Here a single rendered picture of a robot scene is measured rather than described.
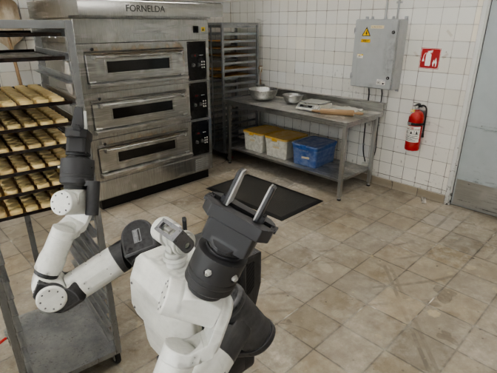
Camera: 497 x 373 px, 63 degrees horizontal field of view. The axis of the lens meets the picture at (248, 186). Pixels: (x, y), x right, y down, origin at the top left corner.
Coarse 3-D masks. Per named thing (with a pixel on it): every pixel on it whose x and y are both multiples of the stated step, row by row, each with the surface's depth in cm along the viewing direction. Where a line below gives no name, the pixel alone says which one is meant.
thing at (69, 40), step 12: (72, 36) 162; (72, 48) 163; (72, 60) 164; (72, 72) 166; (72, 84) 169; (84, 108) 173; (96, 216) 191; (96, 228) 193; (108, 288) 206; (108, 300) 208; (120, 348) 222
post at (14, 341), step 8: (0, 280) 173; (0, 288) 174; (0, 296) 175; (0, 304) 176; (8, 312) 179; (8, 320) 180; (8, 328) 181; (16, 336) 185; (16, 344) 186; (16, 352) 187; (16, 360) 188; (24, 368) 192
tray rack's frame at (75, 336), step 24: (0, 24) 146; (24, 24) 151; (48, 24) 156; (24, 216) 231; (48, 312) 250; (72, 312) 250; (24, 336) 231; (48, 336) 231; (72, 336) 231; (96, 336) 231; (48, 360) 214; (72, 360) 214; (96, 360) 215
